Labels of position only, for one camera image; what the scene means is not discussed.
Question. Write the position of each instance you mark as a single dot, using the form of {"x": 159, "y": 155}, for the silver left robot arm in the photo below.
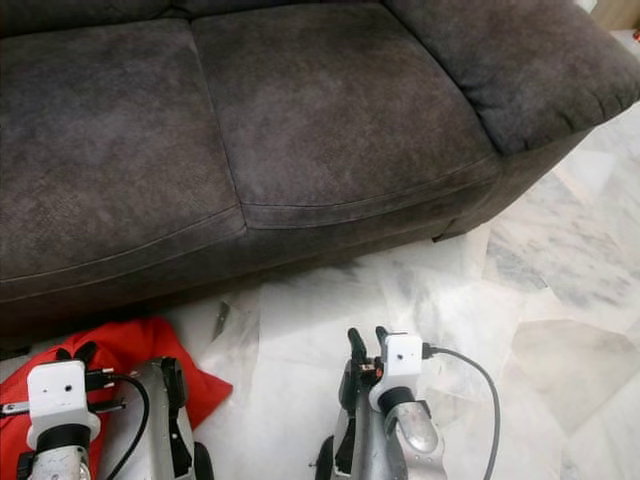
{"x": 65, "y": 455}

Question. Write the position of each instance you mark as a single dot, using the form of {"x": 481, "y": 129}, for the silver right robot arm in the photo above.
{"x": 415, "y": 430}

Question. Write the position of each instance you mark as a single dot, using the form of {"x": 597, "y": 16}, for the dark grey fabric sofa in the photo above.
{"x": 290, "y": 140}

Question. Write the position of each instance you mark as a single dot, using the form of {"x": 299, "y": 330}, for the silver right robot leg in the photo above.
{"x": 360, "y": 440}

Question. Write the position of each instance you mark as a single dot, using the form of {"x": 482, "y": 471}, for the silver robot leg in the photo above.
{"x": 175, "y": 420}
{"x": 360, "y": 440}

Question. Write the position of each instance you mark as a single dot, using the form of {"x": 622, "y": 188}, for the silver left robot leg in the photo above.
{"x": 175, "y": 420}

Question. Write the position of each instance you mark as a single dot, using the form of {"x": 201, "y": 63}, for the light wooden cabinet with niche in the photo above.
{"x": 618, "y": 12}

